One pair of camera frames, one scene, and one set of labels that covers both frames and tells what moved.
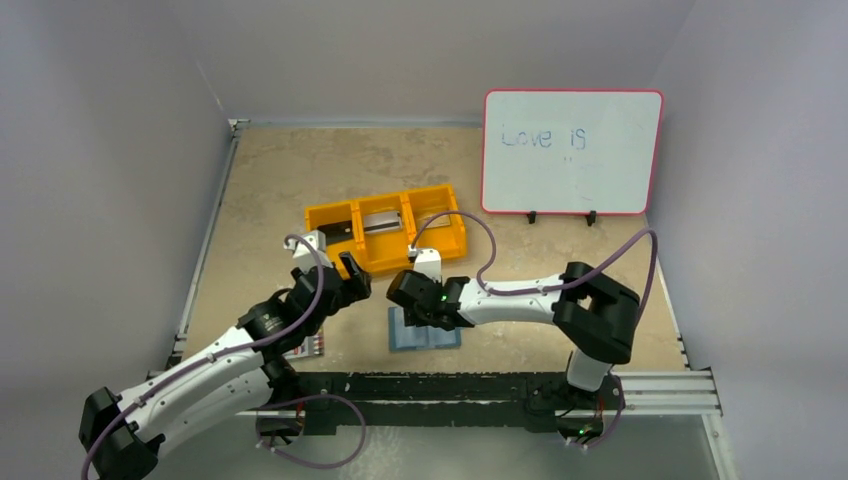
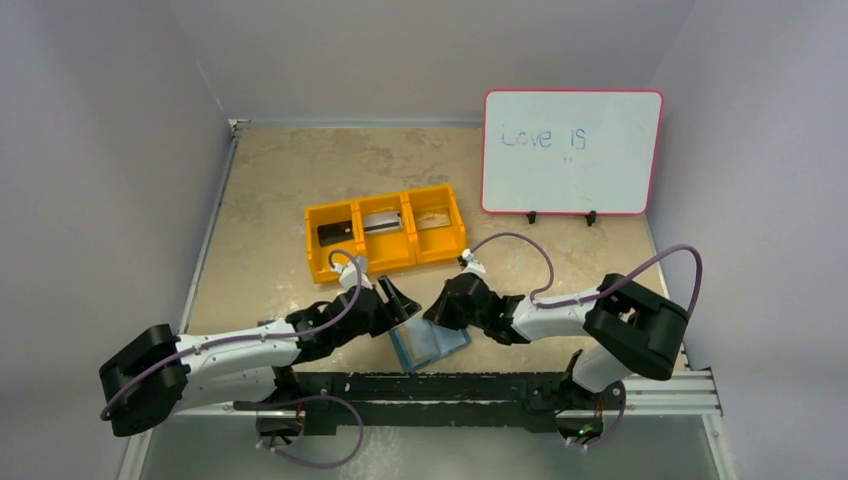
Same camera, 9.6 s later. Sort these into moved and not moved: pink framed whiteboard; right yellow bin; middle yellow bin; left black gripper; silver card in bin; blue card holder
Moved: left black gripper; blue card holder
Not moved: middle yellow bin; pink framed whiteboard; right yellow bin; silver card in bin
